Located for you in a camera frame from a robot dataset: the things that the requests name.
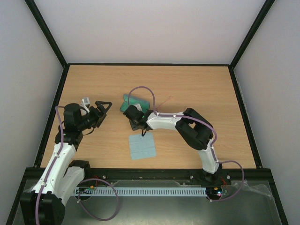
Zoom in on black front frame rail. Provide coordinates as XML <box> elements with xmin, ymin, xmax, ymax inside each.
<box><xmin>21</xmin><ymin>167</ymin><xmax>275</xmax><ymax>187</ymax></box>

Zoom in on light blue cleaning cloth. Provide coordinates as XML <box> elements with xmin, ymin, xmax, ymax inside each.
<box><xmin>128</xmin><ymin>133</ymin><xmax>157</xmax><ymax>160</ymax></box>

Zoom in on pink sunglasses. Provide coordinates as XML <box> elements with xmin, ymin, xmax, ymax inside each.
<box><xmin>156</xmin><ymin>96</ymin><xmax>172</xmax><ymax>112</ymax></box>

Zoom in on black back left frame post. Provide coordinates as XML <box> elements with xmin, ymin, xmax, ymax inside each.
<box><xmin>25</xmin><ymin>0</ymin><xmax>68</xmax><ymax>68</ymax></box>

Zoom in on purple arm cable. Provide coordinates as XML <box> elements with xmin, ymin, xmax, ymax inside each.
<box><xmin>127</xmin><ymin>85</ymin><xmax>245</xmax><ymax>203</ymax></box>
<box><xmin>35</xmin><ymin>105</ymin><xmax>120</xmax><ymax>225</ymax></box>

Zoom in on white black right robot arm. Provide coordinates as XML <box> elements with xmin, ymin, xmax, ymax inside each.
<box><xmin>123</xmin><ymin>105</ymin><xmax>222</xmax><ymax>184</ymax></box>

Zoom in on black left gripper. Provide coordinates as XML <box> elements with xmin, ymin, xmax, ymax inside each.
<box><xmin>78</xmin><ymin>101</ymin><xmax>113</xmax><ymax>131</ymax></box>

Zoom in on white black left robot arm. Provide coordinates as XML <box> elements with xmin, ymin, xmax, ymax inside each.
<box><xmin>20</xmin><ymin>98</ymin><xmax>112</xmax><ymax>225</ymax></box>

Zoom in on black back frame rail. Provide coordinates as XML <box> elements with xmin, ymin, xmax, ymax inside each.
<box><xmin>68</xmin><ymin>63</ymin><xmax>230</xmax><ymax>67</ymax></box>

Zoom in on grey-green glasses case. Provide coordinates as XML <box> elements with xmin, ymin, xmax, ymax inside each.
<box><xmin>120</xmin><ymin>94</ymin><xmax>150</xmax><ymax>113</ymax></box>

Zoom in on black frame post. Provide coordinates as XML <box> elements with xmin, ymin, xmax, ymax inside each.
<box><xmin>230</xmin><ymin>0</ymin><xmax>275</xmax><ymax>69</ymax></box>
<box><xmin>25</xmin><ymin>0</ymin><xmax>68</xmax><ymax>68</ymax></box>

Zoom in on black left frame rail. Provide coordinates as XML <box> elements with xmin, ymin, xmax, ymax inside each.
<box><xmin>33</xmin><ymin>63</ymin><xmax>70</xmax><ymax>168</ymax></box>

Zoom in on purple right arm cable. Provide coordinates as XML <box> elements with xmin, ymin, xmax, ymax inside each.
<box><xmin>127</xmin><ymin>85</ymin><xmax>245</xmax><ymax>203</ymax></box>

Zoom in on black frame rail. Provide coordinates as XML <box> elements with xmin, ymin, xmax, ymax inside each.
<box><xmin>68</xmin><ymin>63</ymin><xmax>230</xmax><ymax>67</ymax></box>
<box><xmin>21</xmin><ymin>167</ymin><xmax>275</xmax><ymax>187</ymax></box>
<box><xmin>229</xmin><ymin>65</ymin><xmax>289</xmax><ymax>225</ymax></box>
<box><xmin>33</xmin><ymin>63</ymin><xmax>70</xmax><ymax>168</ymax></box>

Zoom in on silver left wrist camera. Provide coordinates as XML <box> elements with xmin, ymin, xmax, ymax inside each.
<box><xmin>80</xmin><ymin>97</ymin><xmax>90</xmax><ymax>116</ymax></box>

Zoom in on black back right frame post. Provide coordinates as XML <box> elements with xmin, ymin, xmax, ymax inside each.
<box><xmin>230</xmin><ymin>0</ymin><xmax>275</xmax><ymax>69</ymax></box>

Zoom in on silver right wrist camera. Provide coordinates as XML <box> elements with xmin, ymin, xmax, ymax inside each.
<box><xmin>134</xmin><ymin>104</ymin><xmax>143</xmax><ymax>112</ymax></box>

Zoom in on white slotted cable duct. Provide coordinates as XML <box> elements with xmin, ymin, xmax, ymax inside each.
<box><xmin>73</xmin><ymin>187</ymin><xmax>207</xmax><ymax>197</ymax></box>

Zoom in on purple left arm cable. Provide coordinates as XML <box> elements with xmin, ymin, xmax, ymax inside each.
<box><xmin>35</xmin><ymin>105</ymin><xmax>120</xmax><ymax>225</ymax></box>

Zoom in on black right frame rail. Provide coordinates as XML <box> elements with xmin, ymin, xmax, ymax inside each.
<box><xmin>229</xmin><ymin>65</ymin><xmax>289</xmax><ymax>225</ymax></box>

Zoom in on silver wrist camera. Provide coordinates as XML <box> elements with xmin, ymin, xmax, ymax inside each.
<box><xmin>80</xmin><ymin>97</ymin><xmax>90</xmax><ymax>116</ymax></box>
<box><xmin>134</xmin><ymin>104</ymin><xmax>143</xmax><ymax>112</ymax></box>

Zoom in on grey metal front tray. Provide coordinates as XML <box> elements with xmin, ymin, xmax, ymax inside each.
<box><xmin>61</xmin><ymin>181</ymin><xmax>282</xmax><ymax>225</ymax></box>

